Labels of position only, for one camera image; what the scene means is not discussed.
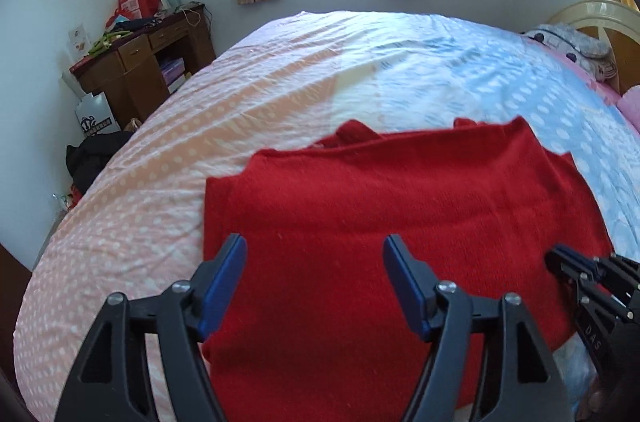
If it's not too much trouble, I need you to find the red knit sweater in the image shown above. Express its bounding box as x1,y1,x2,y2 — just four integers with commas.
200,115,615,422

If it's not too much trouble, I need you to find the black clothes pile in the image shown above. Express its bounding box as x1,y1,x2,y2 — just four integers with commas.
65,131,134,195

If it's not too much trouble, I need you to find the polka dot bed quilt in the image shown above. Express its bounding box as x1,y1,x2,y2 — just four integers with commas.
13,12,639,421

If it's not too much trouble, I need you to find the pink floral pillow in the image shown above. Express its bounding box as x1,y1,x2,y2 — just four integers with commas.
616,84,640,132

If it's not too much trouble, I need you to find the grey patterned pillow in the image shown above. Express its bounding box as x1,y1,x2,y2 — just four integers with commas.
525,23,617,82

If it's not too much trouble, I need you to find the cream wooden headboard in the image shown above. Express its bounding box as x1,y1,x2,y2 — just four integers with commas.
548,0,639,95

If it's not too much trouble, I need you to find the white paper bag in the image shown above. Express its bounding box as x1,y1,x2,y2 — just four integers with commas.
75,93,120,137

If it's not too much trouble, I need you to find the wooden desk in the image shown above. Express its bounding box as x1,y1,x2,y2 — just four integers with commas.
70,3,216,127

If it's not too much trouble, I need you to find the green cloth on desk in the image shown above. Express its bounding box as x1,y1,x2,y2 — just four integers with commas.
88,30,131,56

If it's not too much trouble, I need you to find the red gift bag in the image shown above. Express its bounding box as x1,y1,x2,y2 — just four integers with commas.
105,0,160,29

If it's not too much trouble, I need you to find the white card on wall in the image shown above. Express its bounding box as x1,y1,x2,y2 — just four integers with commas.
67,24,92,63

